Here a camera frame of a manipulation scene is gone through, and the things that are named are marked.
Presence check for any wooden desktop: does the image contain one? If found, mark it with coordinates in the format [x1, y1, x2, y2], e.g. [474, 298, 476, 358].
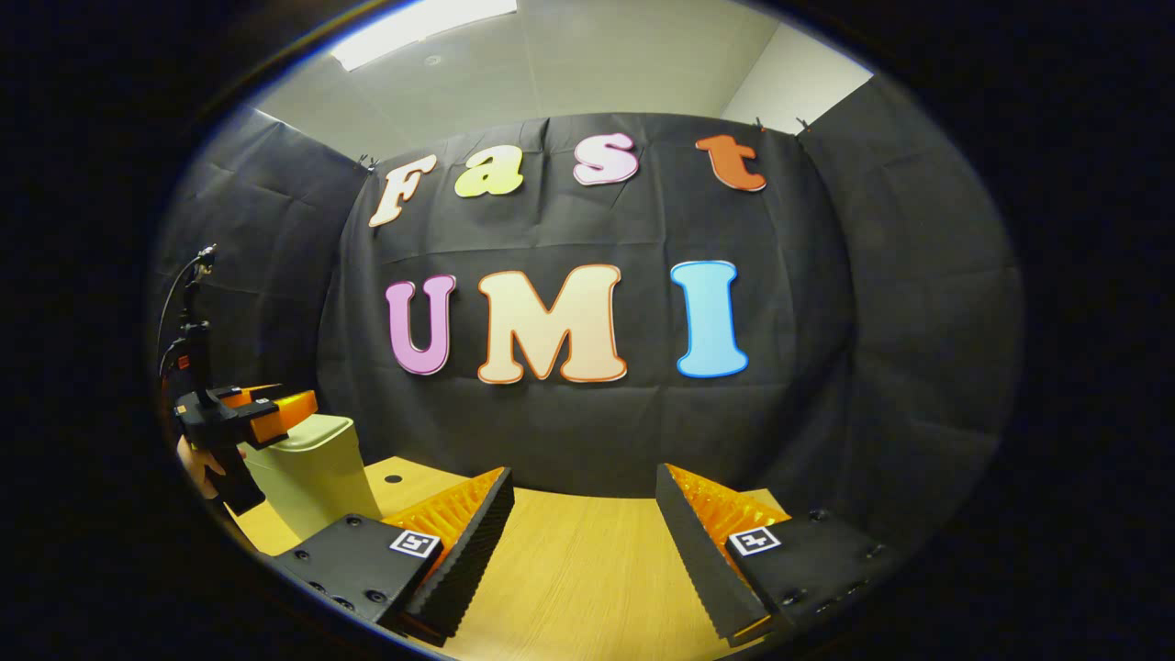
[229, 456, 790, 661]

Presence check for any black pole with cable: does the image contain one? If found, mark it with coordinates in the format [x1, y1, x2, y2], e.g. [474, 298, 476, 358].
[158, 242, 219, 391]

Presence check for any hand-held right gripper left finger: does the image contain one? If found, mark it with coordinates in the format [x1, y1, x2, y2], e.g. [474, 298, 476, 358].
[274, 465, 516, 648]

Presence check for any black backdrop cloth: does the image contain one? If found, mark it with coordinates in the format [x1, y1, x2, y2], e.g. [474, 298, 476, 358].
[151, 73, 1024, 552]

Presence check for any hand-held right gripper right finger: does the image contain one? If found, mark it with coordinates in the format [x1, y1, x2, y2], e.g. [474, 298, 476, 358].
[655, 463, 908, 644]

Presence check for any green desktop garbage bin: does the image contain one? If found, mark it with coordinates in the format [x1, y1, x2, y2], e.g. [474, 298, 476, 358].
[241, 414, 383, 543]

